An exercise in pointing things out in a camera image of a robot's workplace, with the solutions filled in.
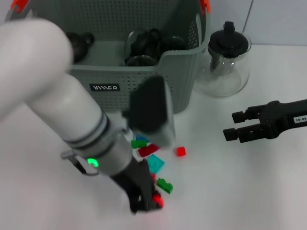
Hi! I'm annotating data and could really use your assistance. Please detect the green toy brick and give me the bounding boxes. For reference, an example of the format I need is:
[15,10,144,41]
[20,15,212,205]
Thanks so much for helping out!
[130,139,148,150]
[156,178,174,195]

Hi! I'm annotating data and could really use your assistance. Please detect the teal square brick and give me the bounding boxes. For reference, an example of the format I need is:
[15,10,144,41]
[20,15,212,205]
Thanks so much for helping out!
[146,154,165,174]

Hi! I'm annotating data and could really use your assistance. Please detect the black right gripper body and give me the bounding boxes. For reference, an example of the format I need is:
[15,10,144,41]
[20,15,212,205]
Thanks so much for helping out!
[260,99,307,140]

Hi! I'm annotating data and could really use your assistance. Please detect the orange bin handle clip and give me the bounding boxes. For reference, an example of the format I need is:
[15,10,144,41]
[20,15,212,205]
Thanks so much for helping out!
[11,0,29,12]
[200,0,212,14]

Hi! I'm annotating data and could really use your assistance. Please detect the dark red long brick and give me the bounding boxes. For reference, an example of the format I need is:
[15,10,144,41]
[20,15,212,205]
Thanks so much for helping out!
[138,143,161,158]

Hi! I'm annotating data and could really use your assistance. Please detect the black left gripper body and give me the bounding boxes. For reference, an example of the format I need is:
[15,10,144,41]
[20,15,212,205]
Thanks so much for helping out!
[110,159,156,204]

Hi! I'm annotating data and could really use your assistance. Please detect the grey-green perforated storage bin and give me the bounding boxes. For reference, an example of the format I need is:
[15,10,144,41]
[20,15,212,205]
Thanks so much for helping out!
[4,0,213,115]

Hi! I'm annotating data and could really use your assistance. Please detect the left arm cable with plug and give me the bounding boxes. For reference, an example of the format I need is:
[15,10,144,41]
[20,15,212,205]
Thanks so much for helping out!
[60,149,99,177]

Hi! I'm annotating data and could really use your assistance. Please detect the black glass teapot lid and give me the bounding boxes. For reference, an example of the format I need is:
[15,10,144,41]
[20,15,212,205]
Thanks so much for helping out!
[207,21,250,70]

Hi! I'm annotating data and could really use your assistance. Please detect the large red toy brick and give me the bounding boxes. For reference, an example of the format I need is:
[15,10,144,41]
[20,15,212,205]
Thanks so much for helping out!
[153,194,165,208]

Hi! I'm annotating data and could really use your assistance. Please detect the glass teacup black sleeve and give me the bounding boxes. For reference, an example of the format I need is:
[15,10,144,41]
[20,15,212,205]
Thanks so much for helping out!
[124,54,158,67]
[159,35,189,52]
[124,28,162,59]

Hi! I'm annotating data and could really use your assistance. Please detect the clear glass teapot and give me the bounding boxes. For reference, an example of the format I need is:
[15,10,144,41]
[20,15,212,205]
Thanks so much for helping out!
[193,21,252,97]

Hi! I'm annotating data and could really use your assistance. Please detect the black clay teapot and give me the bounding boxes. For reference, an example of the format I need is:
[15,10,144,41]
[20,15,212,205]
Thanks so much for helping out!
[64,31,95,63]

